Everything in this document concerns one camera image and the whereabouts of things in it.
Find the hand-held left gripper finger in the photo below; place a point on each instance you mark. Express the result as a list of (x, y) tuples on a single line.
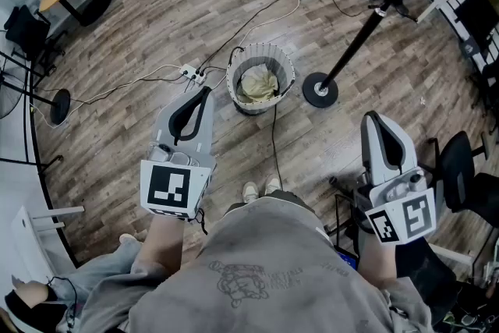
[(165, 125), (206, 128)]

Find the person's right forearm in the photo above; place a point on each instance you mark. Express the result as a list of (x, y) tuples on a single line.
[(376, 265)]

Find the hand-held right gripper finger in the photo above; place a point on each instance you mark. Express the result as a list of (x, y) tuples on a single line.
[(370, 152), (409, 160)]

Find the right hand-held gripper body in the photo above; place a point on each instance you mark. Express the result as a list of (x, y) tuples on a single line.
[(417, 214)]

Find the white woven laundry basket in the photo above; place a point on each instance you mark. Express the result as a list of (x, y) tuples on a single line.
[(253, 52)]

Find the white power strip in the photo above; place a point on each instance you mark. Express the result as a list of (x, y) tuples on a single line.
[(193, 74)]

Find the person's right shoe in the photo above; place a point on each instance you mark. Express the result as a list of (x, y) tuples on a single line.
[(273, 185)]

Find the black low-back office chair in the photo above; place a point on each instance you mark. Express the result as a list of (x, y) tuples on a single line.
[(27, 31)]

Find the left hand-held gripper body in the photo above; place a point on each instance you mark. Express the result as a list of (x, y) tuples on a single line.
[(167, 187)]

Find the black mesh office chair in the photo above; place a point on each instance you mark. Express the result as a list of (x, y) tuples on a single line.
[(429, 277)]

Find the yellow clothes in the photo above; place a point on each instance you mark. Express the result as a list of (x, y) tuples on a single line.
[(257, 86)]

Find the black armrest office chair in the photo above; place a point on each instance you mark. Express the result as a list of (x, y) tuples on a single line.
[(460, 167)]

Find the person's left forearm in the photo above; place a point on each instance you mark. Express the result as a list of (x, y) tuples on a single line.
[(163, 245)]

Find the person's grey shirt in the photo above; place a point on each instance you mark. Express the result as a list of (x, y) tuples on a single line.
[(253, 284)]

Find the black floor stand with pole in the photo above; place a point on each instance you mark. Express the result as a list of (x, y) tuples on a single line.
[(310, 89)]

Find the black standing fan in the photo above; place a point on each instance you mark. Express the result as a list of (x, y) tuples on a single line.
[(60, 105)]

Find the person's dark trousers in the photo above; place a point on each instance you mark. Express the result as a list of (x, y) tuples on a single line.
[(290, 199)]

